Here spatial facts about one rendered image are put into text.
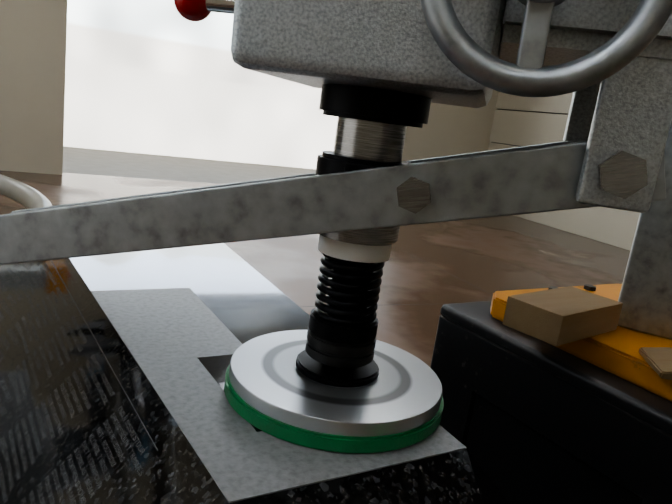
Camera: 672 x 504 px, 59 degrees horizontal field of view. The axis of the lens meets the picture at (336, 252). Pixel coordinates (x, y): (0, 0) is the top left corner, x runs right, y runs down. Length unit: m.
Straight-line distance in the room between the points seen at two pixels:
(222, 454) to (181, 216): 0.21
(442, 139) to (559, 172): 8.67
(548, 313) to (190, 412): 0.60
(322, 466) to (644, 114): 0.36
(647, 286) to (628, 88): 0.72
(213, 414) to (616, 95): 0.42
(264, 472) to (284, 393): 0.09
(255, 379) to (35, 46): 7.05
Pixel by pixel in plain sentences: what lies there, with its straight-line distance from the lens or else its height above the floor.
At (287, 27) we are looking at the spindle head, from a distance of 0.47.
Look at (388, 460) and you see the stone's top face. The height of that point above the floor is 0.80.
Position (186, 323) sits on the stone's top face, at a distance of 0.76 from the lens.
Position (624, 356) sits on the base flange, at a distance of 1.03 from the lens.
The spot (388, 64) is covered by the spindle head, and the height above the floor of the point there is 1.12.
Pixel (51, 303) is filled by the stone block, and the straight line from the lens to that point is 0.94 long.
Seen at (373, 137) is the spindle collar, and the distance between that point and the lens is 0.53.
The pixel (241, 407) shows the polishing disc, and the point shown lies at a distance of 0.55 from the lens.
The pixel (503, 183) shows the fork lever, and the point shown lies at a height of 1.04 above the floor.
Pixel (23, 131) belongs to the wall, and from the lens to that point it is 7.53.
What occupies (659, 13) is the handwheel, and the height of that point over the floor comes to 1.16.
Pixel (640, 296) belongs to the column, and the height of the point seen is 0.84.
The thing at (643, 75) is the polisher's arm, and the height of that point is 1.13.
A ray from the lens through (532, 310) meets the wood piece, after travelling 0.99.
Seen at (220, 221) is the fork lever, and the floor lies 0.97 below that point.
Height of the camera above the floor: 1.08
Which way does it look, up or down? 13 degrees down
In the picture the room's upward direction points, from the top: 8 degrees clockwise
